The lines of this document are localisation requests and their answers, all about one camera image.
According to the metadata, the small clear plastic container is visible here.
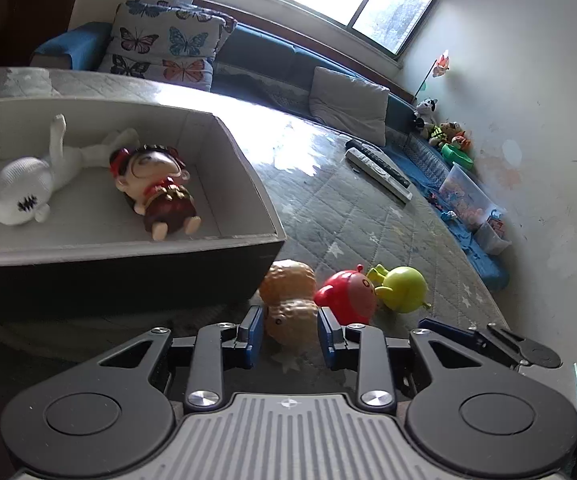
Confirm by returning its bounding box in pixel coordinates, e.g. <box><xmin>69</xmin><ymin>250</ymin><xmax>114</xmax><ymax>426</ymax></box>
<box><xmin>473</xmin><ymin>207</ymin><xmax>513</xmax><ymax>256</ymax></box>

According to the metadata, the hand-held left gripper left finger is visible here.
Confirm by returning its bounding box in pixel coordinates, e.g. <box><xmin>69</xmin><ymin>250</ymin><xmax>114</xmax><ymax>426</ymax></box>
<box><xmin>97</xmin><ymin>305</ymin><xmax>266</xmax><ymax>410</ymax></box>

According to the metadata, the black remote control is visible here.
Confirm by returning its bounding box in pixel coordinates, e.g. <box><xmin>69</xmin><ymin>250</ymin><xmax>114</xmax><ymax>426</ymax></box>
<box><xmin>346</xmin><ymin>140</ymin><xmax>412</xmax><ymax>189</ymax></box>

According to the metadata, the dark storage box white inside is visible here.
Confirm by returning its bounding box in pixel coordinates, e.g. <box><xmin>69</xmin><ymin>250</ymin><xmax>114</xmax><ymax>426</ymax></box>
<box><xmin>0</xmin><ymin>96</ymin><xmax>288</xmax><ymax>329</ymax></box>

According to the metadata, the black and white plush cow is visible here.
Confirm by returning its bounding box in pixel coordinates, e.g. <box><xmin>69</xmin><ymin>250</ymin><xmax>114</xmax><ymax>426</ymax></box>
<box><xmin>413</xmin><ymin>98</ymin><xmax>440</xmax><ymax>134</ymax></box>

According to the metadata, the white knitted plush doll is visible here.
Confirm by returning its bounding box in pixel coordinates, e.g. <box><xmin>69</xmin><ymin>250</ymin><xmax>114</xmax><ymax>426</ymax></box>
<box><xmin>0</xmin><ymin>114</ymin><xmax>142</xmax><ymax>254</ymax></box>

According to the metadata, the green plastic bowl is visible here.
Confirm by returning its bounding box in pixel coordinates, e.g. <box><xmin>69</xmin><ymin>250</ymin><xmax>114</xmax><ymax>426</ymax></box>
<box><xmin>441</xmin><ymin>143</ymin><xmax>475</xmax><ymax>170</ymax></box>

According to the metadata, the butterfly print pillow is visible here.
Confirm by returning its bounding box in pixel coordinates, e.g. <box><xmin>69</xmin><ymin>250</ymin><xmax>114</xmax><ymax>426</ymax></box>
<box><xmin>126</xmin><ymin>0</ymin><xmax>239</xmax><ymax>56</ymax></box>
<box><xmin>97</xmin><ymin>10</ymin><xmax>226</xmax><ymax>92</ymax></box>

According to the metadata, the yellow-green round toy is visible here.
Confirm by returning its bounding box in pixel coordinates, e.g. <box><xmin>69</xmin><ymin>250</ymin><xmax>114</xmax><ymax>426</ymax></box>
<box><xmin>367</xmin><ymin>263</ymin><xmax>432</xmax><ymax>314</ymax></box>

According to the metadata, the colourful pinwheel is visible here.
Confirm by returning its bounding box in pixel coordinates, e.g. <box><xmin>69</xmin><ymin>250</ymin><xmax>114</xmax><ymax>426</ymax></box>
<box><xmin>416</xmin><ymin>49</ymin><xmax>452</xmax><ymax>99</ymax></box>

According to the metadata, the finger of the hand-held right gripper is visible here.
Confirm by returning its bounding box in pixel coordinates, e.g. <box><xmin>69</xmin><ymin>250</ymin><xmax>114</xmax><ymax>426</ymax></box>
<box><xmin>417</xmin><ymin>317</ymin><xmax>563</xmax><ymax>372</ymax></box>

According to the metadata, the blue sofa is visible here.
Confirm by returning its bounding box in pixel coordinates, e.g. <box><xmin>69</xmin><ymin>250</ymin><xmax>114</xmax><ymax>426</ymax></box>
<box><xmin>31</xmin><ymin>22</ymin><xmax>419</xmax><ymax>133</ymax></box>

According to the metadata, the white remote control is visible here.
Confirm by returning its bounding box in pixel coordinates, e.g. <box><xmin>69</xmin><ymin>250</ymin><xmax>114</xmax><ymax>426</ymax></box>
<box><xmin>345</xmin><ymin>147</ymin><xmax>413</xmax><ymax>205</ymax></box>

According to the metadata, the clear bin of small toys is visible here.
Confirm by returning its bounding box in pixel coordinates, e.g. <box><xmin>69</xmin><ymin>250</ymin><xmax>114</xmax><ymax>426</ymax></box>
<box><xmin>437</xmin><ymin>162</ymin><xmax>500</xmax><ymax>234</ymax></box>

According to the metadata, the red-hat cartoon figurine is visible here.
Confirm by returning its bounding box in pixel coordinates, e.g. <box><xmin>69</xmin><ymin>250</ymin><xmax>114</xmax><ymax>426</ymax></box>
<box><xmin>109</xmin><ymin>144</ymin><xmax>202</xmax><ymax>242</ymax></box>

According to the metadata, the red round pig toy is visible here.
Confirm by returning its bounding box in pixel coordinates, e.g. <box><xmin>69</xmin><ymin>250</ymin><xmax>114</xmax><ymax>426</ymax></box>
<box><xmin>313</xmin><ymin>269</ymin><xmax>378</xmax><ymax>326</ymax></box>

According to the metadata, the tan peanut toy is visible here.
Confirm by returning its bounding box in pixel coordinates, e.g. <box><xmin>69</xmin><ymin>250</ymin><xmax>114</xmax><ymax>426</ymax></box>
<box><xmin>259</xmin><ymin>259</ymin><xmax>321</xmax><ymax>354</ymax></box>

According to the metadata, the grey plain pillow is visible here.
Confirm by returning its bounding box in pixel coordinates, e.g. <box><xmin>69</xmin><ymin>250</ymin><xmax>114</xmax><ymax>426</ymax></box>
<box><xmin>309</xmin><ymin>66</ymin><xmax>391</xmax><ymax>147</ymax></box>

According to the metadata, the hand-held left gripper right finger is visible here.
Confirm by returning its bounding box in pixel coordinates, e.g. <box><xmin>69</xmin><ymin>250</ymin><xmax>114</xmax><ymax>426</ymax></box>
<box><xmin>317</xmin><ymin>306</ymin><xmax>485</xmax><ymax>414</ymax></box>

